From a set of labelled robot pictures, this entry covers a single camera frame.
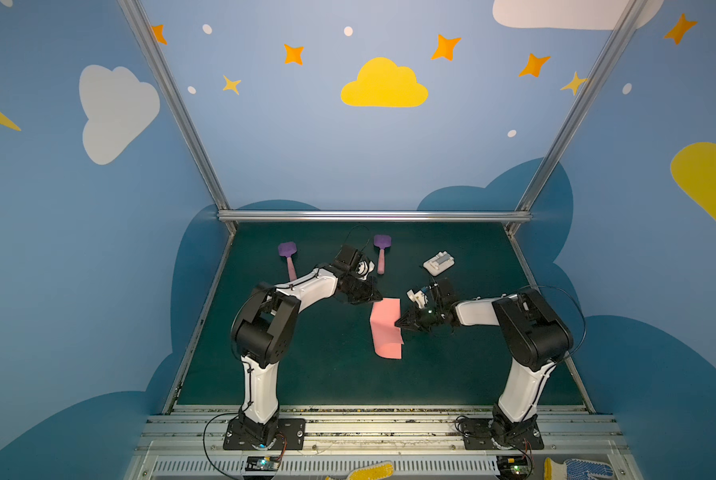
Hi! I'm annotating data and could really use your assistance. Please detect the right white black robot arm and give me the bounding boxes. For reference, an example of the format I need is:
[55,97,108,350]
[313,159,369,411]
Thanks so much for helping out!
[395,279,574,449]

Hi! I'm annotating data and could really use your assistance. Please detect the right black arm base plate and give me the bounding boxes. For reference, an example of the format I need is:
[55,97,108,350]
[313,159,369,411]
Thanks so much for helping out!
[455,415,545,450]

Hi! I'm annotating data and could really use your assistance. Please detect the left green circuit board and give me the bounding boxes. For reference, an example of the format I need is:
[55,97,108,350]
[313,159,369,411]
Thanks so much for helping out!
[244,456,281,473]

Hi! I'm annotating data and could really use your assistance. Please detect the aluminium frame post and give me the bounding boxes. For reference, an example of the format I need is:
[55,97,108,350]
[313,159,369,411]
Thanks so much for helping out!
[507,0,649,238]
[118,0,231,213]

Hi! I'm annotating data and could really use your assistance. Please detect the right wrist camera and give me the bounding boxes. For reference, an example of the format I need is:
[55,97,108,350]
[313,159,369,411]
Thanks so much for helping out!
[407,288,429,309]

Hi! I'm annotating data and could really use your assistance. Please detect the purple pink spatula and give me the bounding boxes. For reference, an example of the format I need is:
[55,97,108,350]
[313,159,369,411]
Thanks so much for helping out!
[374,234,392,275]
[278,241,298,281]

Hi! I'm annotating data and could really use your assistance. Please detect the green circuit board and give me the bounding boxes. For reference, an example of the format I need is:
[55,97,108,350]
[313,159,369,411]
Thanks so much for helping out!
[497,456,534,480]
[244,456,281,473]

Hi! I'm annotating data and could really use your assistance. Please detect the pink square paper sheet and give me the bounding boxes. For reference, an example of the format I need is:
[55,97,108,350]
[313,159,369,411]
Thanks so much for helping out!
[370,298,404,360]

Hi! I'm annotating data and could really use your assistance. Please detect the left purple pink spatula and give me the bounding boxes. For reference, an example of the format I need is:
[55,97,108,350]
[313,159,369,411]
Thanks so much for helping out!
[278,241,298,281]

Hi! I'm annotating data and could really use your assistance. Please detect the left aluminium frame post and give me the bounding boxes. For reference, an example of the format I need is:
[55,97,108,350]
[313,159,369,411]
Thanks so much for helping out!
[118,0,231,213]

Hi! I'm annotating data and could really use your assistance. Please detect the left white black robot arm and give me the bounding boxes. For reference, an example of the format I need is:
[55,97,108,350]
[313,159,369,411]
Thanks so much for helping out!
[225,244,383,450]

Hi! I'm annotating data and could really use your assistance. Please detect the blue white glove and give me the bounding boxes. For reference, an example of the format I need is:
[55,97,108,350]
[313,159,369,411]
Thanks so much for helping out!
[544,458,615,480]

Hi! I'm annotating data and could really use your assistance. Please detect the right purple pink spatula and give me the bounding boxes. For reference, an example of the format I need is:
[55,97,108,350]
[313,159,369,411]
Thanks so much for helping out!
[374,234,392,275]

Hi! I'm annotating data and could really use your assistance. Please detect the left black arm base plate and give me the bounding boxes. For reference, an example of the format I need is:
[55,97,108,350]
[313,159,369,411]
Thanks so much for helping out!
[222,417,306,451]

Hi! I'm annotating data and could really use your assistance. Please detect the right green circuit board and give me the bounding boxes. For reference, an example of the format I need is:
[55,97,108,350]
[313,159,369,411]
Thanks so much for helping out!
[497,456,534,480]

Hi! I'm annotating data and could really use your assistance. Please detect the aluminium front rail base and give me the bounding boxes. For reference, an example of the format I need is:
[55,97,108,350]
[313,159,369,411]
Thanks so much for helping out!
[122,405,645,480]

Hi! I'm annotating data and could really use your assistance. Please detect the right aluminium frame post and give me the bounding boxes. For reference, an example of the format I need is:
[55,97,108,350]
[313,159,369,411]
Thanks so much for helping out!
[507,0,649,238]

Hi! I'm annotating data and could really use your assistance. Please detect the horizontal aluminium frame bar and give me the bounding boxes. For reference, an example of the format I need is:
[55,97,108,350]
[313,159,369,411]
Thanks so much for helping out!
[218,210,532,224]

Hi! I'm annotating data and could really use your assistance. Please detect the yellow glove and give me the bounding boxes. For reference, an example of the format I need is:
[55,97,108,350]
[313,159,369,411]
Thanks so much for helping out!
[344,462,395,480]

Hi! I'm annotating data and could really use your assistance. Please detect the white small plastic device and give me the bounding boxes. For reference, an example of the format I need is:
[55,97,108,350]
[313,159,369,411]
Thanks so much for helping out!
[423,251,455,277]

